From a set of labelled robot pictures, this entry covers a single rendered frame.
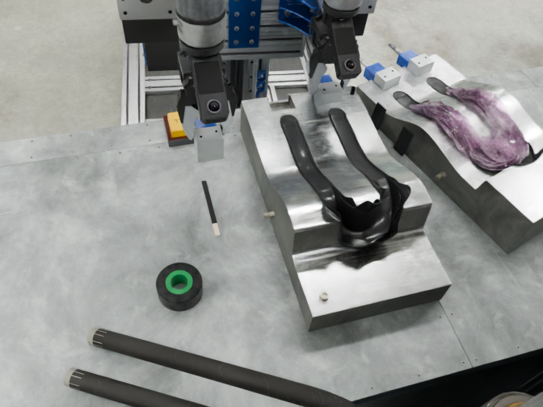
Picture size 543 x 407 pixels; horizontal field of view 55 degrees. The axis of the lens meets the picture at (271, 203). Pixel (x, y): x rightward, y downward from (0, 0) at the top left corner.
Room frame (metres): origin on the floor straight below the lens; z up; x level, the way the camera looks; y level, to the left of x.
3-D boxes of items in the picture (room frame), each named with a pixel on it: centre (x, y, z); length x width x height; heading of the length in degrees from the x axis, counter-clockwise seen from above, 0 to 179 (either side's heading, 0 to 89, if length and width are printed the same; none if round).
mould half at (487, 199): (0.86, -0.42, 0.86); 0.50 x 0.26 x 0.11; 38
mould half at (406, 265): (0.65, -0.12, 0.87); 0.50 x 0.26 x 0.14; 21
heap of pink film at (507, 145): (0.86, -0.42, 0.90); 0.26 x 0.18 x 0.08; 38
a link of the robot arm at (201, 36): (0.69, 0.14, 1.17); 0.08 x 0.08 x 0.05
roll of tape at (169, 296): (0.42, 0.14, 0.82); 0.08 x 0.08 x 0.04
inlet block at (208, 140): (0.71, 0.15, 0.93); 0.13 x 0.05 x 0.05; 21
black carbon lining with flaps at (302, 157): (0.67, -0.12, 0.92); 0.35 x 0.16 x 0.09; 21
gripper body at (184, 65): (0.70, 0.14, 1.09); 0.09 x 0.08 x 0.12; 21
